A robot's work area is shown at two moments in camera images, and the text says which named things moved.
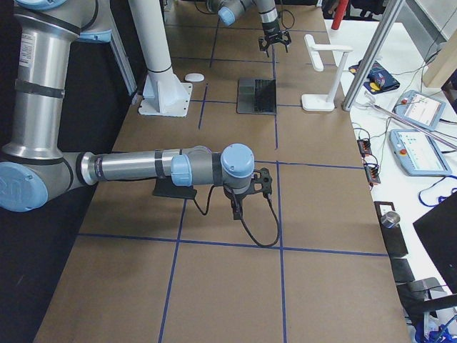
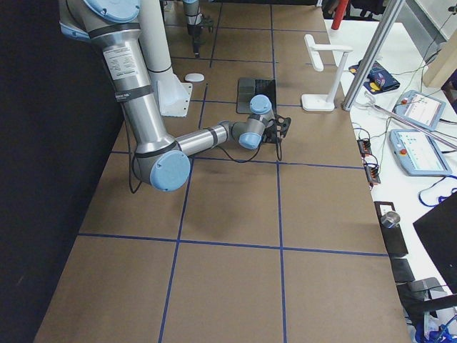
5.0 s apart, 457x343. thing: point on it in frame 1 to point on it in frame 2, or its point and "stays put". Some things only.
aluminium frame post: (390, 13) stays put
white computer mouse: (194, 77) stays put
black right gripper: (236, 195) to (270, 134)
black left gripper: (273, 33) to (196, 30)
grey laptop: (256, 96) stays put
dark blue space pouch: (379, 79) stays put
